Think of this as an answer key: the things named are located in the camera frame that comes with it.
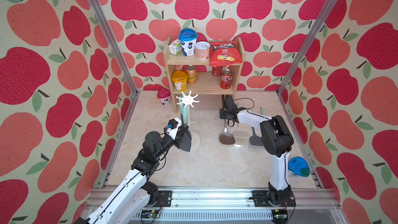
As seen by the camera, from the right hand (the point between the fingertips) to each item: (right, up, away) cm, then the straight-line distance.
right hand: (224, 114), depth 103 cm
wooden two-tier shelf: (-16, +20, -5) cm, 26 cm away
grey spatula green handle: (-24, -8, -28) cm, 38 cm away
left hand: (-23, -6, -31) cm, 39 cm away
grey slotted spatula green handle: (+28, +2, +6) cm, 29 cm away
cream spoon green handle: (+10, -12, -5) cm, 16 cm away
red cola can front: (-2, +22, -17) cm, 28 cm away
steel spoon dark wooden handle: (0, -15, -5) cm, 16 cm away
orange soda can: (-22, +26, -14) cm, 37 cm away
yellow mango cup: (-28, +21, -17) cm, 39 cm away
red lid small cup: (-42, +14, +4) cm, 44 cm away
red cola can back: (-6, +28, -6) cm, 29 cm away
